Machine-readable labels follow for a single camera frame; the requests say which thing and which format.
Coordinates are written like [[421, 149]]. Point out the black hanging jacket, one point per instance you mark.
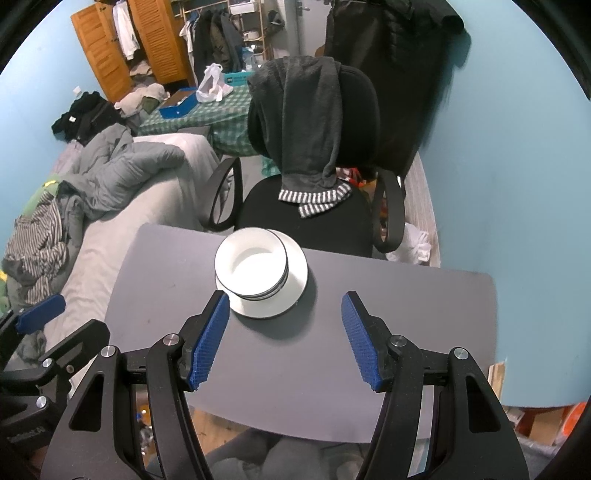
[[392, 69]]

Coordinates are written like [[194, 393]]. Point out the dark grey hoodie striped cuffs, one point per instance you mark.
[[304, 115]]

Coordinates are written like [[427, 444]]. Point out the white hanging shirt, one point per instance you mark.
[[124, 32]]

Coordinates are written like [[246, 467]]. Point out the brown cardboard box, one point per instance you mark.
[[545, 422]]

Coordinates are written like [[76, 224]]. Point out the person's legs in grey trousers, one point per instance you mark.
[[286, 457]]

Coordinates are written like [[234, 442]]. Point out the dark clothes on rack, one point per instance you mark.
[[217, 41]]

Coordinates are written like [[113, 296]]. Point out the grey green cloth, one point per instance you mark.
[[32, 346]]

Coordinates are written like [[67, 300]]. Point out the green checkered tablecloth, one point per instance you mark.
[[221, 115]]

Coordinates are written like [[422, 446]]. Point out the striped shirt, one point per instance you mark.
[[37, 249]]

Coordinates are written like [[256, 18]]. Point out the orange wooden wardrobe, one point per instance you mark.
[[157, 41]]

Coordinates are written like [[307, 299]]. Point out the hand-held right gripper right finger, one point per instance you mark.
[[360, 341]]

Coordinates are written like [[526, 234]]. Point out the white cloth on floor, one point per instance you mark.
[[415, 247]]

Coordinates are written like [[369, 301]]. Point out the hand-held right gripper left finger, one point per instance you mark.
[[210, 341]]

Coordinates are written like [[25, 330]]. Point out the beige plush cloth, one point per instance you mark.
[[138, 99]]

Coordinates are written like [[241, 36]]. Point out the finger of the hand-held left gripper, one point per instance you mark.
[[41, 311], [78, 344]]

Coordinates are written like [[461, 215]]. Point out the wooden shelf rack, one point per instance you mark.
[[249, 34]]

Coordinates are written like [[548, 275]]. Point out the black clothes pile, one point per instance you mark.
[[83, 115]]

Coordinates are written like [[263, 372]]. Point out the white plastic bag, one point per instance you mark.
[[210, 87]]

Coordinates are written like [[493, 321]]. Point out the grey puffer jacket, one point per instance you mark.
[[124, 166]]

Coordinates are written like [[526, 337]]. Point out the blue box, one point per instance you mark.
[[178, 110]]

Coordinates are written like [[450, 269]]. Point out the white plate with dark rim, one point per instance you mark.
[[295, 281]]

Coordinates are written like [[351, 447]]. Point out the black office chair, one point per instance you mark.
[[268, 217]]

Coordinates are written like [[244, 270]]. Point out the grey door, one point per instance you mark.
[[311, 27]]

